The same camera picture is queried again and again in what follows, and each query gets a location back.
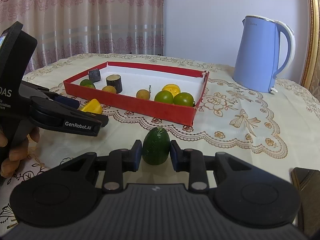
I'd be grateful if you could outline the dark green avocado-like fruit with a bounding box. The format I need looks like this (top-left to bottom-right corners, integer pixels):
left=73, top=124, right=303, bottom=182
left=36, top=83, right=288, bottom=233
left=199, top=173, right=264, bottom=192
left=142, top=127, right=170, bottom=166

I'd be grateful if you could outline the blue electric kettle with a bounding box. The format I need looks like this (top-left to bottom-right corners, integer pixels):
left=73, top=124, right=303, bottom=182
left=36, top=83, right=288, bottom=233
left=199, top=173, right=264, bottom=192
left=233, top=15, right=296, bottom=93

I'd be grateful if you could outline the cream embroidered tablecloth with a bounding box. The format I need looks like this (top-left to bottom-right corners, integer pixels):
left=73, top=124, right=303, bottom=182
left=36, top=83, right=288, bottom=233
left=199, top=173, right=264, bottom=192
left=1, top=54, right=319, bottom=234

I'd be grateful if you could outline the yellow starfruit piece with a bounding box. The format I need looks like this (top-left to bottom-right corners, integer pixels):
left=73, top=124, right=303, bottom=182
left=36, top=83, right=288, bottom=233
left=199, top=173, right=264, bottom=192
left=80, top=99, right=103, bottom=114
left=162, top=84, right=181, bottom=97

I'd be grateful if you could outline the dark sugarcane chunk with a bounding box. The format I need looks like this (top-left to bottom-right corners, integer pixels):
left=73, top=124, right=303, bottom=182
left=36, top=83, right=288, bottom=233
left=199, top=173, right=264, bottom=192
left=88, top=68, right=101, bottom=83
left=106, top=74, right=123, bottom=94

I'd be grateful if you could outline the pink floral curtain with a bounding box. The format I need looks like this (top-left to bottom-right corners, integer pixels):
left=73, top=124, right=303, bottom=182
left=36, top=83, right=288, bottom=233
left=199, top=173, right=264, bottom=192
left=1, top=0, right=164, bottom=72

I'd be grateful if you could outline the person's left hand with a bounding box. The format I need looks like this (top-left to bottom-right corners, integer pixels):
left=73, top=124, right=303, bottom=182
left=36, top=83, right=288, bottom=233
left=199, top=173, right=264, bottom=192
left=1, top=127, right=40, bottom=178

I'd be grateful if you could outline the red shallow box tray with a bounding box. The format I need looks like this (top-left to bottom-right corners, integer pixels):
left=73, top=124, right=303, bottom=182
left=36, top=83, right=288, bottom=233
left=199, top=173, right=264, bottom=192
left=63, top=61, right=209, bottom=126

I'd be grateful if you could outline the tan longan fruit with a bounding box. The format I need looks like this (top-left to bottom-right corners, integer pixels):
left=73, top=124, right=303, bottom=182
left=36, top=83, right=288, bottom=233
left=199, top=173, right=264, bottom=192
left=102, top=86, right=117, bottom=94
left=136, top=85, right=151, bottom=100

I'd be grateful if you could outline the dark smartphone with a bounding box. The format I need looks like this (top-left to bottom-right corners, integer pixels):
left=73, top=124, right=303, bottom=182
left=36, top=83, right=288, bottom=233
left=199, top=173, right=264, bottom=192
left=291, top=167, right=319, bottom=239

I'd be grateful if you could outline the gold framed padded headboard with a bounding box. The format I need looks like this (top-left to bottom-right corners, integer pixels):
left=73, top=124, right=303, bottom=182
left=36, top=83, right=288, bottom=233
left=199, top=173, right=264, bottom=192
left=300, top=0, right=319, bottom=100

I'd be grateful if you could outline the green cucumber chunk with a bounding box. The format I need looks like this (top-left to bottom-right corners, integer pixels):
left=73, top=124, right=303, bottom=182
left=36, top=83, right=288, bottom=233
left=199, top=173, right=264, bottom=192
left=80, top=79, right=95, bottom=89

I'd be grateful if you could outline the green round tomato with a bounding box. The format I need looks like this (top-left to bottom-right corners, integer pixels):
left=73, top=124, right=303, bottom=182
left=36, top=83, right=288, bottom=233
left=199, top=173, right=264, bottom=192
left=154, top=90, right=174, bottom=104
left=173, top=92, right=194, bottom=107

